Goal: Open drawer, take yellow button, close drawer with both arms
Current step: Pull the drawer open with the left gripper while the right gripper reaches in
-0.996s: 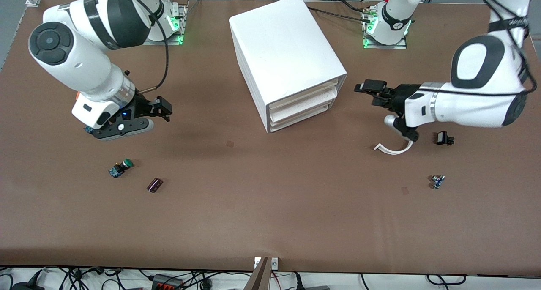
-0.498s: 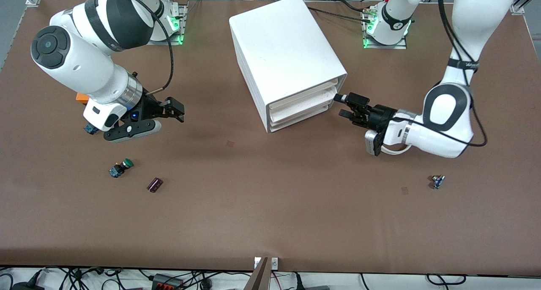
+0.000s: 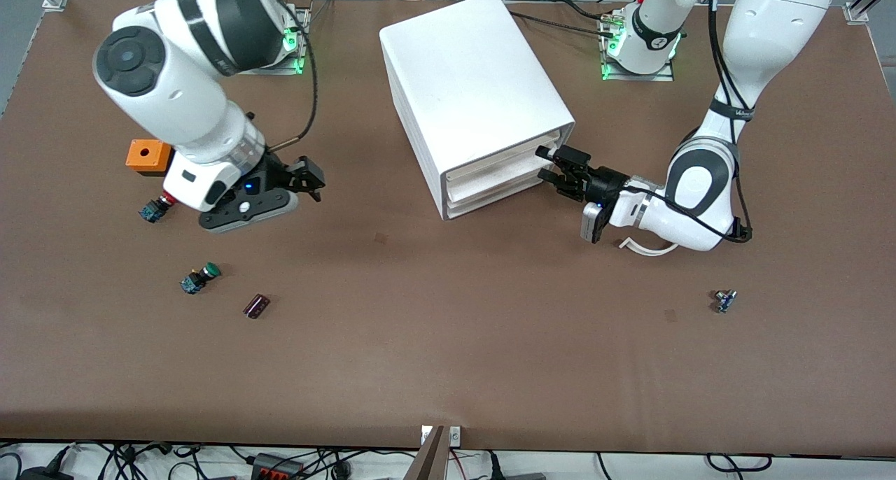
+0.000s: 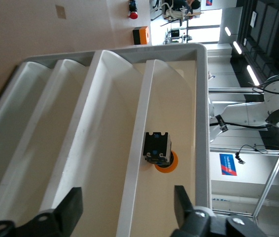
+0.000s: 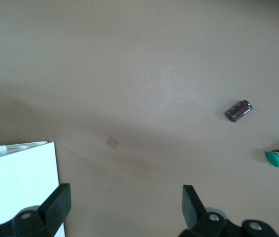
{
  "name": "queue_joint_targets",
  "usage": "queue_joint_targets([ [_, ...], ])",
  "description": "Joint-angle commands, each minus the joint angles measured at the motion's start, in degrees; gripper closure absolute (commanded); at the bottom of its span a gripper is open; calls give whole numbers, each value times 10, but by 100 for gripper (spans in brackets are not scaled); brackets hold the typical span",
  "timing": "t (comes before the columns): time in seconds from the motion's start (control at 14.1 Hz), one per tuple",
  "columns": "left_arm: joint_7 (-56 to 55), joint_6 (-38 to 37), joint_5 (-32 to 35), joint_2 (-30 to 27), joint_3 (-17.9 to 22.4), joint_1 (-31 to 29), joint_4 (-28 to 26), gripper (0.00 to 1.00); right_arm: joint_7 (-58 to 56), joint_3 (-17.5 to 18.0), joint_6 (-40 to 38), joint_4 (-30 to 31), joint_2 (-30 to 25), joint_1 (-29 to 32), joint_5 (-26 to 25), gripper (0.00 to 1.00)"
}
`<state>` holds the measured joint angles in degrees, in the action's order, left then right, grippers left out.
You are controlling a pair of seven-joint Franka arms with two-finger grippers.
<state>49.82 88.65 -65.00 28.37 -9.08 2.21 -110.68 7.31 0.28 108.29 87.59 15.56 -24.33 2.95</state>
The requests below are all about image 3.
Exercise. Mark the green push button switch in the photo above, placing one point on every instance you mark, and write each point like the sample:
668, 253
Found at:
199, 278

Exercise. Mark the white plastic drawer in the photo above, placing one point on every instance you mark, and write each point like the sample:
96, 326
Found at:
500, 192
500, 164
500, 180

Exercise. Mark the black power strip orange sockets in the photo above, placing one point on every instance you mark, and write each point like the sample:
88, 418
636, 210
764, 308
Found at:
276, 469

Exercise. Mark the white post bracket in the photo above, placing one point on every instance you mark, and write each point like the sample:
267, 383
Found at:
456, 436

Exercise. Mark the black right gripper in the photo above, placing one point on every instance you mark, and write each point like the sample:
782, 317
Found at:
274, 175

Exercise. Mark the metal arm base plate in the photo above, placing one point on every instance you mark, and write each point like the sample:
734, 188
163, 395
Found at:
665, 77
280, 71

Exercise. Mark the orange box with hole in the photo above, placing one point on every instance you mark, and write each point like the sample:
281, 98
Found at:
143, 154

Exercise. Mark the black plug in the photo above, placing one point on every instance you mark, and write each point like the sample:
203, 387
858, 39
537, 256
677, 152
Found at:
495, 466

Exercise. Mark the white drawer cabinet shell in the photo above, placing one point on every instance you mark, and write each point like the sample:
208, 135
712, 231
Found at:
469, 81

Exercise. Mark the brown slanted post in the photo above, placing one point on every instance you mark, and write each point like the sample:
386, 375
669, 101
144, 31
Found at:
428, 462

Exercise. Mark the dark grey power box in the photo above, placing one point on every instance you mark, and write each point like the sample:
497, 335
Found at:
525, 476

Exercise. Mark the red push button switch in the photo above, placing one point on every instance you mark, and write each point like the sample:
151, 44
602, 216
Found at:
150, 211

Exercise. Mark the dark purple small component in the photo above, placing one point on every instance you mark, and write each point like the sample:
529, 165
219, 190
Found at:
256, 306

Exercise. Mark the white curved plastic clamp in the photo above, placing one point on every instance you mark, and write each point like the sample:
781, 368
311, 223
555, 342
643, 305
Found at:
640, 249

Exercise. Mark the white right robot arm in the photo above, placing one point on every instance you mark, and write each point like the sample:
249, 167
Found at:
175, 102

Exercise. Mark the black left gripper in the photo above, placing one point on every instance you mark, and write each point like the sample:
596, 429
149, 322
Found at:
606, 183

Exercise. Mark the small blue metal potentiometer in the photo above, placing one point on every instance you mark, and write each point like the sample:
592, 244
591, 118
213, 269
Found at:
724, 301

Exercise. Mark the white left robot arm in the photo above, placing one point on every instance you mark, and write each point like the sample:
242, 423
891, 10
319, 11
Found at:
763, 32

